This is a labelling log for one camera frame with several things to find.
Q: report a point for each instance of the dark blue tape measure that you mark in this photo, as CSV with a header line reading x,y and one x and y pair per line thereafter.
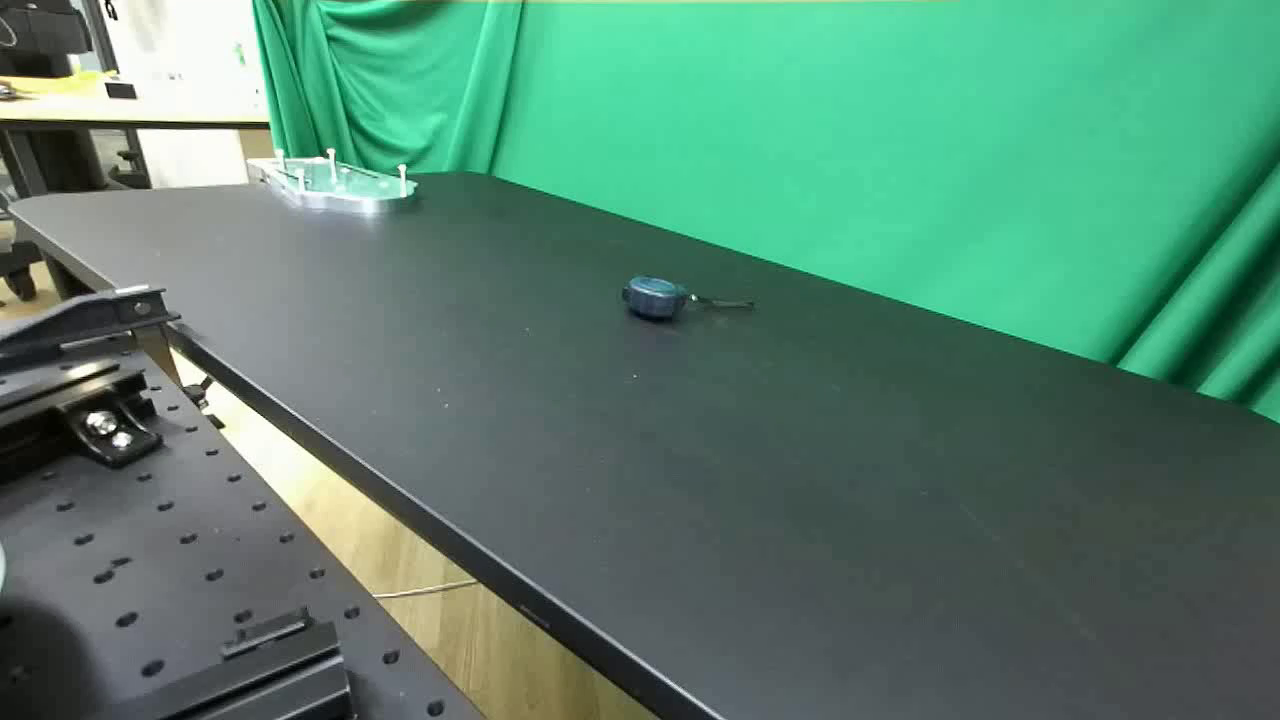
x,y
657,296

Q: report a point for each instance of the green backdrop curtain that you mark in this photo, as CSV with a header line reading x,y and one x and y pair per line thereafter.
x,y
1082,174

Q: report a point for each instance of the black perforated optical breadboard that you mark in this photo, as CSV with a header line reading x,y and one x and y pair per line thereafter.
x,y
151,574

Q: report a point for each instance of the wooden background desk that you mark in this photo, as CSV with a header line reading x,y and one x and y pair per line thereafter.
x,y
83,96

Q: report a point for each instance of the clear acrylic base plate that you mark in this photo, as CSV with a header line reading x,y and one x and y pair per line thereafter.
x,y
326,182

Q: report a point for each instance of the black metal clamp bracket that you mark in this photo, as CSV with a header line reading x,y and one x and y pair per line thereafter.
x,y
83,322

